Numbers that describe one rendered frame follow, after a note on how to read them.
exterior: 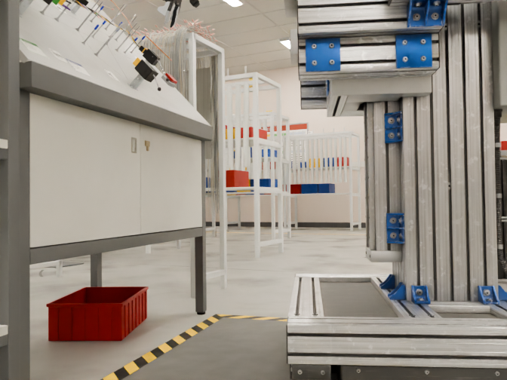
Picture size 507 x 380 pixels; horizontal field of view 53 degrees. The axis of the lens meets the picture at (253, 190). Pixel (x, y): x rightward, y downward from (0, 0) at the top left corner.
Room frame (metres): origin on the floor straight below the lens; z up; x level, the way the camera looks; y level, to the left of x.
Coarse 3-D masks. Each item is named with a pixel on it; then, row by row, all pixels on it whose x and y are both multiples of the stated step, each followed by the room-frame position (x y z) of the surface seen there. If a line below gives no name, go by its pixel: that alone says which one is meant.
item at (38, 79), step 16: (32, 64) 1.25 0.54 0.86; (32, 80) 1.25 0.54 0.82; (48, 80) 1.30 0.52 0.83; (64, 80) 1.36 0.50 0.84; (80, 80) 1.43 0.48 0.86; (48, 96) 1.35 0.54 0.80; (64, 96) 1.36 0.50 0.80; (80, 96) 1.43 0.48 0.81; (96, 96) 1.50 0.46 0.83; (112, 96) 1.58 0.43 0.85; (112, 112) 1.61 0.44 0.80; (128, 112) 1.67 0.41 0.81; (144, 112) 1.77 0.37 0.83; (160, 112) 1.88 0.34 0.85; (160, 128) 1.97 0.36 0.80; (176, 128) 2.00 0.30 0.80; (192, 128) 2.15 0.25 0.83; (208, 128) 2.32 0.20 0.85
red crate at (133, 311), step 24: (96, 288) 2.30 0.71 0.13; (120, 288) 2.30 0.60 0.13; (144, 288) 2.25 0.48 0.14; (48, 312) 1.93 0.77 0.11; (72, 312) 1.93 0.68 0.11; (96, 312) 1.92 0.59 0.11; (120, 312) 1.92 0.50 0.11; (144, 312) 2.25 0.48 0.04; (48, 336) 1.93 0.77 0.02; (72, 336) 1.93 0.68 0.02; (96, 336) 1.92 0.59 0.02; (120, 336) 1.92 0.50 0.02
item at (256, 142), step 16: (256, 80) 4.71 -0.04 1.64; (256, 96) 4.71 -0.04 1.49; (256, 112) 4.71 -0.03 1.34; (256, 128) 4.71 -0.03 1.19; (256, 144) 4.71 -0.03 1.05; (272, 144) 5.02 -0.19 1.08; (256, 160) 4.71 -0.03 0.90; (256, 176) 4.71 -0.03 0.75; (256, 192) 4.72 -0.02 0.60; (272, 192) 5.01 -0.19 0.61; (256, 208) 4.72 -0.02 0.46; (256, 224) 4.72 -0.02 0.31; (256, 240) 4.72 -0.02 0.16; (272, 240) 5.02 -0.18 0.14; (256, 256) 4.72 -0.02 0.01
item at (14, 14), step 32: (0, 0) 1.17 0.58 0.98; (0, 32) 1.17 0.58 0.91; (0, 64) 1.17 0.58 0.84; (0, 96) 1.17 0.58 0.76; (0, 128) 1.17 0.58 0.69; (0, 160) 1.17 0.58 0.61; (0, 192) 1.17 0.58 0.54; (0, 224) 1.17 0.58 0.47; (0, 256) 1.17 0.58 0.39; (0, 288) 1.17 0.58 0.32; (0, 320) 1.17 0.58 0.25; (0, 352) 1.17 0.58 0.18
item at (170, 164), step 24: (144, 144) 1.85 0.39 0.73; (168, 144) 2.03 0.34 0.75; (192, 144) 2.25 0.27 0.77; (144, 168) 1.85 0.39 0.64; (168, 168) 2.03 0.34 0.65; (192, 168) 2.25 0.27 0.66; (144, 192) 1.84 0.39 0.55; (168, 192) 2.03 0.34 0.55; (192, 192) 2.25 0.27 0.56; (144, 216) 1.84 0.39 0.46; (168, 216) 2.02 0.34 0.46; (192, 216) 2.24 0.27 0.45
